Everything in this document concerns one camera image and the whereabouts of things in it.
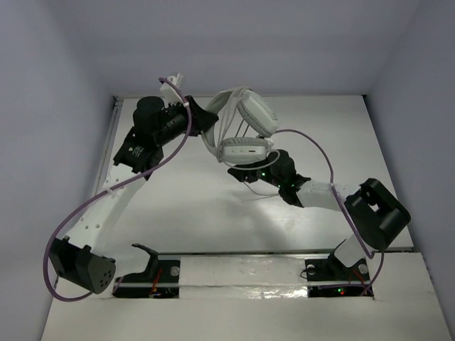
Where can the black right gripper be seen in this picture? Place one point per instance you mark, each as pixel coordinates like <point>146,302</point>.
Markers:
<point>242,174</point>

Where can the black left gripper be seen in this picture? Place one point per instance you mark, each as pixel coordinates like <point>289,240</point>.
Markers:
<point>194,116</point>

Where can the white grey headphones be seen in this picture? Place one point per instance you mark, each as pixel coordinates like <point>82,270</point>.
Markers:
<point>246,124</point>

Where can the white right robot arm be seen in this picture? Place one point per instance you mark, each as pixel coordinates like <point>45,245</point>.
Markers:
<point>373,213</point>

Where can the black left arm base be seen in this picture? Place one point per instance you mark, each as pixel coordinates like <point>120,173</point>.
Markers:
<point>159,279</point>

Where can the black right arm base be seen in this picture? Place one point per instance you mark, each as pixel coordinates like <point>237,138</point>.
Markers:
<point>328,277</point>

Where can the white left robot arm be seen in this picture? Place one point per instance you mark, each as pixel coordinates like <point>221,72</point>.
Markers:
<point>80,257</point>

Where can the silver foil covered panel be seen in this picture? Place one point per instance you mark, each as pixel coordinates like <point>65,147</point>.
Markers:
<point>242,277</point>

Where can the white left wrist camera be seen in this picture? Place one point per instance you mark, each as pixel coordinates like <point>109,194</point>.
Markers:
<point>171,87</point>

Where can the aluminium rail left edge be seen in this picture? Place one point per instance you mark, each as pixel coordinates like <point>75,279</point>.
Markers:
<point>107,147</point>

